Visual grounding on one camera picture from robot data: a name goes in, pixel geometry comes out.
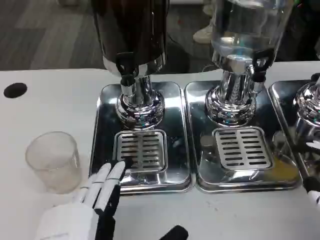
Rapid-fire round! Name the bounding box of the slotted steel drip grid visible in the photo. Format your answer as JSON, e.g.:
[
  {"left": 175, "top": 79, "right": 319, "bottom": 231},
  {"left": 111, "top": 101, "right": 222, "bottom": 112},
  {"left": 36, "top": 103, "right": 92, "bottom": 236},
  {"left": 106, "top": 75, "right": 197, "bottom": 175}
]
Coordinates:
[
  {"left": 212, "top": 126, "right": 274, "bottom": 171},
  {"left": 113, "top": 129, "right": 168, "bottom": 174}
]

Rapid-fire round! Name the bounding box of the dark drink dispenser chrome base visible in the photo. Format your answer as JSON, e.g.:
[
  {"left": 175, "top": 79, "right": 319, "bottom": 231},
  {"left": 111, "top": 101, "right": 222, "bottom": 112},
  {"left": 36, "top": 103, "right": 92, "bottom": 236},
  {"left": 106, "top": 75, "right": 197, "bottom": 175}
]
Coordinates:
[{"left": 91, "top": 0, "right": 168, "bottom": 131}]

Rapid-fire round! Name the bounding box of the person's foot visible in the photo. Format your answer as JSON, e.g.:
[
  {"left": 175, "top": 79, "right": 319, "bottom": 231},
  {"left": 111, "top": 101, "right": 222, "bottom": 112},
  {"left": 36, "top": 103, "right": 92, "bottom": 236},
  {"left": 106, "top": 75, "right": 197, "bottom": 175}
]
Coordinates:
[
  {"left": 192, "top": 23, "right": 214, "bottom": 45},
  {"left": 202, "top": 0, "right": 216, "bottom": 15}
]

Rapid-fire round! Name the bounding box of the black tap handle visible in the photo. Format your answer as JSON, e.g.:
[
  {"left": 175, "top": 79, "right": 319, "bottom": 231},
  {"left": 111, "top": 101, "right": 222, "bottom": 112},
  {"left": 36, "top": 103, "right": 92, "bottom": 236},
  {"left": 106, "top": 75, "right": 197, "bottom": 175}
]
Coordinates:
[
  {"left": 250, "top": 48, "right": 275, "bottom": 83},
  {"left": 115, "top": 51, "right": 136, "bottom": 87}
]

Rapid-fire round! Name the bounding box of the clear ribbed glass cup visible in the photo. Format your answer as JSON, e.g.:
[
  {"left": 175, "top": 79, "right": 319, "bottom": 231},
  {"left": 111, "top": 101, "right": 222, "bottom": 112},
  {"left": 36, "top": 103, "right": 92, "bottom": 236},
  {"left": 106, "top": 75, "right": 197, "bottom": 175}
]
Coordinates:
[{"left": 24, "top": 131, "right": 83, "bottom": 195}]

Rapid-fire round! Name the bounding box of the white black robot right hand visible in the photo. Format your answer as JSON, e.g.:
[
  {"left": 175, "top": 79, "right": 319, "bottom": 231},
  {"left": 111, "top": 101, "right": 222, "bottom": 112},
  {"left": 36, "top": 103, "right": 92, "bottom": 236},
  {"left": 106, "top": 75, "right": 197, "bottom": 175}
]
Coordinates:
[{"left": 303, "top": 139, "right": 320, "bottom": 209}]

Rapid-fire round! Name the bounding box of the steel drip tray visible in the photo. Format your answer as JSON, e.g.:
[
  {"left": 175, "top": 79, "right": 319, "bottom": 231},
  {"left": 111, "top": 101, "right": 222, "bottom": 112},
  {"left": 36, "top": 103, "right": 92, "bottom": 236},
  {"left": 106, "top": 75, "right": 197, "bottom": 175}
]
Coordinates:
[
  {"left": 88, "top": 81, "right": 193, "bottom": 194},
  {"left": 267, "top": 79, "right": 320, "bottom": 182},
  {"left": 183, "top": 80, "right": 304, "bottom": 193}
]

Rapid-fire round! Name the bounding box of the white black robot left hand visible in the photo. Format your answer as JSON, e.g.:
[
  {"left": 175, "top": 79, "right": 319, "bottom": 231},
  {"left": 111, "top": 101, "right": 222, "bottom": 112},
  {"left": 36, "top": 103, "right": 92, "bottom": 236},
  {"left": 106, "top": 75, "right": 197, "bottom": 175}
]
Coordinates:
[{"left": 33, "top": 159, "right": 190, "bottom": 240}]

